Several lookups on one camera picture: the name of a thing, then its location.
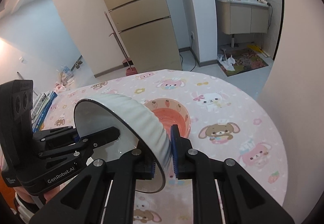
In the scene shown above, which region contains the white ribbed bowl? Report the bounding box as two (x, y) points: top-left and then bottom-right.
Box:
(74, 94), (171, 193)

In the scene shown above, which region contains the pink carrot bowl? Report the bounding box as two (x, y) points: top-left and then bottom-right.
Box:
(144, 98), (191, 138)

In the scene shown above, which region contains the person's left hand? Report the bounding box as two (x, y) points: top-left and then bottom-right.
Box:
(13, 180), (70, 214)

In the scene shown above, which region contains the stack of boxes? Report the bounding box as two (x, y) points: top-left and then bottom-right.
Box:
(31, 91), (57, 133)

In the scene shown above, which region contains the pink cartoon tablecloth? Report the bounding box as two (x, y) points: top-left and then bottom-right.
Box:
(37, 69), (290, 224)

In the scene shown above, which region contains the broom with red dustpan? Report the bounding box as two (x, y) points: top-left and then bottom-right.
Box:
(104, 12), (138, 76)

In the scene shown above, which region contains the bathroom floor mat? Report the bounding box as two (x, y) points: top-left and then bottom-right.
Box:
(218, 48), (268, 77)

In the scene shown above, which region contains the beige three-door refrigerator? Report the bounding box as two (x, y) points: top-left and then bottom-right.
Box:
(104, 0), (182, 73)

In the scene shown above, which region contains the bathroom vanity cabinet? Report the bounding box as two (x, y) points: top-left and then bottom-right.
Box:
(215, 0), (270, 35)

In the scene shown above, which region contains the white hair dryer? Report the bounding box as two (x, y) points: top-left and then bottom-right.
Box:
(256, 0), (271, 6)

